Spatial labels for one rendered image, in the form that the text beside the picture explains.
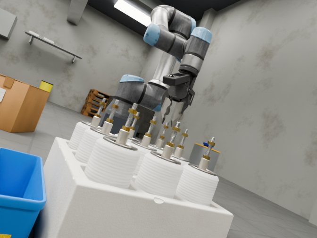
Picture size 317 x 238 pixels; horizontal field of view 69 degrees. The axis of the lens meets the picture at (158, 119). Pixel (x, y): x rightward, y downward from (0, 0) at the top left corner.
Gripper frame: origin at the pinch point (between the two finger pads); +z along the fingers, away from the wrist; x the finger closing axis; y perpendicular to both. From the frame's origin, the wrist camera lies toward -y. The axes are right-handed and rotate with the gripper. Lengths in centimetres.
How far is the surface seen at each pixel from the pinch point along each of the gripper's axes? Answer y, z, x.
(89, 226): -39.3, 23.5, -10.5
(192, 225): -21.0, 20.8, -23.2
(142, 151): -20.2, 10.8, -5.2
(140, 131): 457, 20, 260
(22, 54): 375, -77, 711
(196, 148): 10.0, 5.1, -10.4
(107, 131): -26.1, 9.0, 2.8
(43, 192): -39.8, 22.9, 1.3
